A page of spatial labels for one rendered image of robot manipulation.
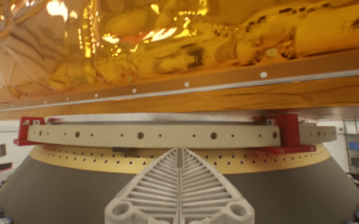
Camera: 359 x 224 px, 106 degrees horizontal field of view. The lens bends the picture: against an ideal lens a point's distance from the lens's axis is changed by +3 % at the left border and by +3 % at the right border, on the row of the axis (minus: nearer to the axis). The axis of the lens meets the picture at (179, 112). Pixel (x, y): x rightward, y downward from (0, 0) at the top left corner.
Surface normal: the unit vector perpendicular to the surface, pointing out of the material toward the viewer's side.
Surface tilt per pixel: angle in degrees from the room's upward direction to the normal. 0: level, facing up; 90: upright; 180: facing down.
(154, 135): 90
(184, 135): 90
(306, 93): 90
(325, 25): 133
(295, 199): 62
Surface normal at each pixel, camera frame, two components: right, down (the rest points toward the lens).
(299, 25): -0.50, 0.59
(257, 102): -0.39, -0.10
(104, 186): -0.17, -0.56
